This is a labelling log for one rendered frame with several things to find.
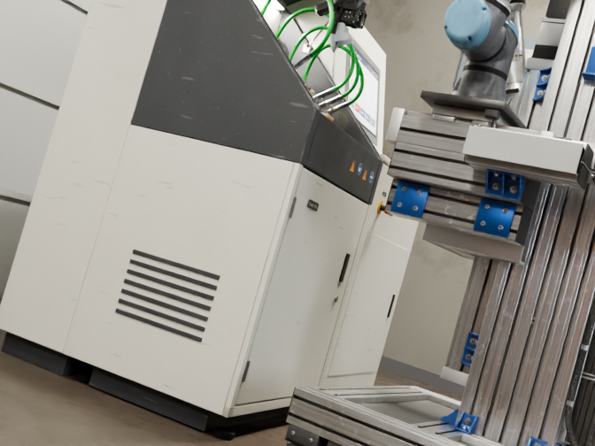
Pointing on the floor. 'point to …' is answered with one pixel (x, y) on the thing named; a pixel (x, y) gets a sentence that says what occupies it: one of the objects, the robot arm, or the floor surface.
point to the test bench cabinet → (184, 278)
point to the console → (362, 309)
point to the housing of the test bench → (77, 181)
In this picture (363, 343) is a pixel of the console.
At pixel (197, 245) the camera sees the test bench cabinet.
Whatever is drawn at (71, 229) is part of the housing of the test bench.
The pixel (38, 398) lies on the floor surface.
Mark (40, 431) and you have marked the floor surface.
